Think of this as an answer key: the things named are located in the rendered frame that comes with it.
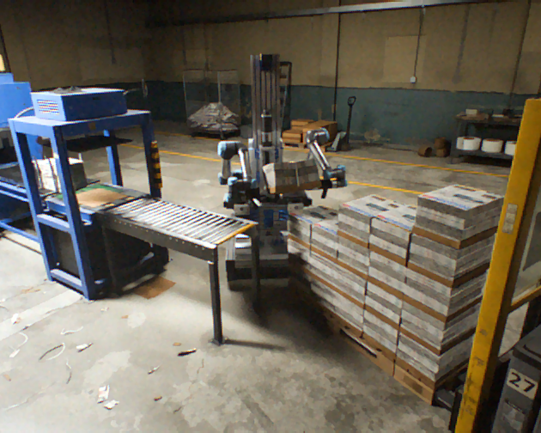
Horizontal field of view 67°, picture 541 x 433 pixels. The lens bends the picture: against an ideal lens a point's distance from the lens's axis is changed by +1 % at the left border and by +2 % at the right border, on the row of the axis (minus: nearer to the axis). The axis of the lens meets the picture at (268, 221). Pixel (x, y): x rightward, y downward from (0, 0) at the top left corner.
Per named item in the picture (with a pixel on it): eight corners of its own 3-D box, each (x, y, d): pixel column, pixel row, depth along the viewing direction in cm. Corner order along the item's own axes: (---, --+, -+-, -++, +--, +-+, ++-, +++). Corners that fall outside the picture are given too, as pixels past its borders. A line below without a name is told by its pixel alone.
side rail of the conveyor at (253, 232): (259, 236, 326) (259, 222, 321) (256, 238, 322) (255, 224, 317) (148, 205, 396) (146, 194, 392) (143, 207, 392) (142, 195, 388)
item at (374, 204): (375, 195, 299) (375, 193, 299) (408, 205, 277) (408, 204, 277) (338, 205, 280) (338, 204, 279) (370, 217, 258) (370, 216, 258)
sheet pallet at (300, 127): (340, 146, 969) (341, 121, 948) (324, 152, 906) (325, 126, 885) (296, 141, 1033) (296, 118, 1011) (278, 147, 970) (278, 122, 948)
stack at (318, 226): (319, 285, 384) (322, 203, 352) (428, 355, 295) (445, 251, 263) (287, 299, 363) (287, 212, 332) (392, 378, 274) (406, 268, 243)
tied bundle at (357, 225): (373, 223, 309) (375, 194, 300) (405, 235, 286) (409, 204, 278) (336, 235, 289) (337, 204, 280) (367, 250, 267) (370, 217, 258)
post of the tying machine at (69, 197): (98, 297, 371) (63, 124, 313) (89, 301, 365) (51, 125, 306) (92, 294, 376) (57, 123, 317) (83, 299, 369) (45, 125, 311)
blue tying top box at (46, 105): (128, 112, 372) (124, 89, 364) (65, 121, 326) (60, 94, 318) (98, 109, 395) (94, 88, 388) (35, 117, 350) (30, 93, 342)
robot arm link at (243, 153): (247, 147, 348) (256, 192, 321) (234, 148, 346) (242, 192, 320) (248, 137, 339) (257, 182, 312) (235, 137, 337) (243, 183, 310)
